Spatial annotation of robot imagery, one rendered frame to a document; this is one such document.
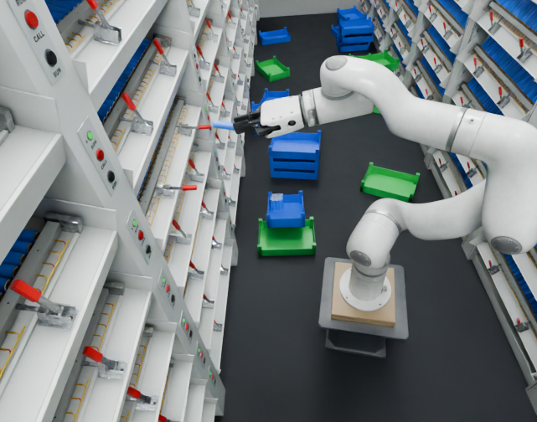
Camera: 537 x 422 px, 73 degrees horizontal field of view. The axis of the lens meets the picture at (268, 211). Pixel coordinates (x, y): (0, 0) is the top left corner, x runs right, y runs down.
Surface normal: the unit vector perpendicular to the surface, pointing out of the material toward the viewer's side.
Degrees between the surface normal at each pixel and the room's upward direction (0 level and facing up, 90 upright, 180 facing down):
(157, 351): 19
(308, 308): 0
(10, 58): 90
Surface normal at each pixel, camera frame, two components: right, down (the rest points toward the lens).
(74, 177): -0.02, 0.73
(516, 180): -0.51, 0.41
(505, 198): -0.67, 0.03
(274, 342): -0.07, -0.69
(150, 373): 0.26, -0.66
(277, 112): -0.29, -0.59
